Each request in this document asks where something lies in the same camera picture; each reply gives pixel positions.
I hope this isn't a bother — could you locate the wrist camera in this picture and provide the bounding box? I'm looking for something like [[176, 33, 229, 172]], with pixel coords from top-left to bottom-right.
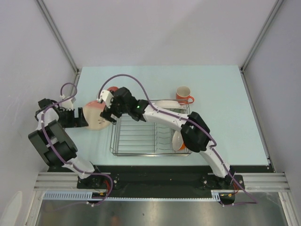
[[59, 95, 75, 111], [97, 90, 114, 108]]

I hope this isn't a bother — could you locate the aluminium front rail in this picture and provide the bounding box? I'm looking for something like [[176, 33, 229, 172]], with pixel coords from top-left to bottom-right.
[[34, 172, 290, 192]]

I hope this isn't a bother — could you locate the metal wire dish rack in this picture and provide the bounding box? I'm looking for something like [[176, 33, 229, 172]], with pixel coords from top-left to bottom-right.
[[110, 114, 191, 157]]

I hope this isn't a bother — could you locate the aluminium frame post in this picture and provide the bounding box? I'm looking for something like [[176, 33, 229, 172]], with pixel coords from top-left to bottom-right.
[[240, 0, 285, 72], [35, 0, 79, 74]]

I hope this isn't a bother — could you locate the pink plastic cup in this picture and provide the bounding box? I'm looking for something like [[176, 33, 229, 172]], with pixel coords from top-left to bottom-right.
[[107, 86, 119, 93]]

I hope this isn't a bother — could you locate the white slotted cable duct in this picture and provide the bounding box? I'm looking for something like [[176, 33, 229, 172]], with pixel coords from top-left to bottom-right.
[[43, 191, 220, 202]]

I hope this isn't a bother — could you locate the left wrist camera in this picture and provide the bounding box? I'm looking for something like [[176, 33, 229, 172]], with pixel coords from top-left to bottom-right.
[[59, 95, 75, 111]]

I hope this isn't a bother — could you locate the pink cream floral plate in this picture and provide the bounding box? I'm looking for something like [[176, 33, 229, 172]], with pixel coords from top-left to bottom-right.
[[83, 101, 111, 130]]

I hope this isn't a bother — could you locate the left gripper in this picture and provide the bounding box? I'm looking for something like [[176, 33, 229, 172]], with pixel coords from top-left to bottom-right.
[[57, 107, 88, 128]]

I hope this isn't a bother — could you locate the right aluminium frame post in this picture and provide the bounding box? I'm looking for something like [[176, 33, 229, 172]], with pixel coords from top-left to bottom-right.
[[240, 0, 285, 72]]

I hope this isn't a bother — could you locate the orange white bowl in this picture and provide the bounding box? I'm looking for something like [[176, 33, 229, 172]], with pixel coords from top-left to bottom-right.
[[172, 131, 186, 151]]

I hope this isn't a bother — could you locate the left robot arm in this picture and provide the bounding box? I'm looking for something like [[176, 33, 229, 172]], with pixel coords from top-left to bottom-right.
[[28, 98, 104, 189]]

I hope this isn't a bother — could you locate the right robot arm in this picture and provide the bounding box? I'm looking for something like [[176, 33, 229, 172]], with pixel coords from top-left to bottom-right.
[[97, 87, 234, 189]]

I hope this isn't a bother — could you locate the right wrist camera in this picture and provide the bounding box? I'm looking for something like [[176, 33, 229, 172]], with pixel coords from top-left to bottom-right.
[[97, 90, 114, 108]]

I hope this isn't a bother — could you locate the white grey-rimmed deep plate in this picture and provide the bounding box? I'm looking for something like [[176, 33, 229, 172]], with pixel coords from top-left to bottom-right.
[[154, 100, 181, 109]]

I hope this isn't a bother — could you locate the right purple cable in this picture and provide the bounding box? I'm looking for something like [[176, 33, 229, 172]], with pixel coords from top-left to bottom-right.
[[97, 73, 258, 205]]

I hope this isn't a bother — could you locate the left aluminium frame post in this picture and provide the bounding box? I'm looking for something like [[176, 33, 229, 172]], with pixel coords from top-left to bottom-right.
[[35, 0, 79, 74]]

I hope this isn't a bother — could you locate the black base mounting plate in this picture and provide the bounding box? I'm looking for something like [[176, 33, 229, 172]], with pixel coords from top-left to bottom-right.
[[48, 163, 275, 205]]

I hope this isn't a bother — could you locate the orange white mug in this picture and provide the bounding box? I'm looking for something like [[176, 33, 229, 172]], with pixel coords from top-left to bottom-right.
[[176, 86, 195, 105]]

